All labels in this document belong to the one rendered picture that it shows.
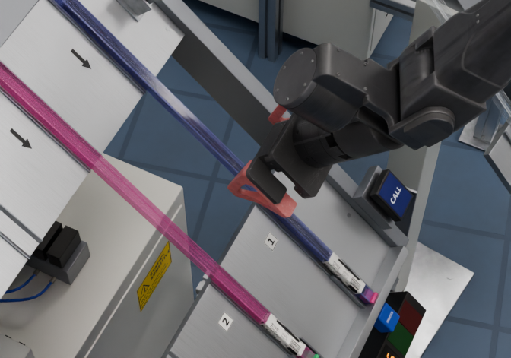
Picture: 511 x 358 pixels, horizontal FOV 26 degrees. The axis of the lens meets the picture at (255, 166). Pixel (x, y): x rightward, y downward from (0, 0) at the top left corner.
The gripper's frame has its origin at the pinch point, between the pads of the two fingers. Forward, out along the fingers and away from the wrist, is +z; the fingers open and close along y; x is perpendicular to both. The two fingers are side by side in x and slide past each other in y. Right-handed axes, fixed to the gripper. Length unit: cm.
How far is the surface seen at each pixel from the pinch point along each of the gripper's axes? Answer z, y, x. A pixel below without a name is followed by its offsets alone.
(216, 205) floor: 89, -44, 42
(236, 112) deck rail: 9.8, -8.6, -0.3
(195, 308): 6.5, 14.8, 6.1
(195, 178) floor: 94, -48, 37
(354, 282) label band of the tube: 4.9, -0.2, 21.7
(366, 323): 4.3, 3.1, 25.2
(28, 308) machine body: 40.7, 14.3, 3.3
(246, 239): 6.4, 4.6, 7.3
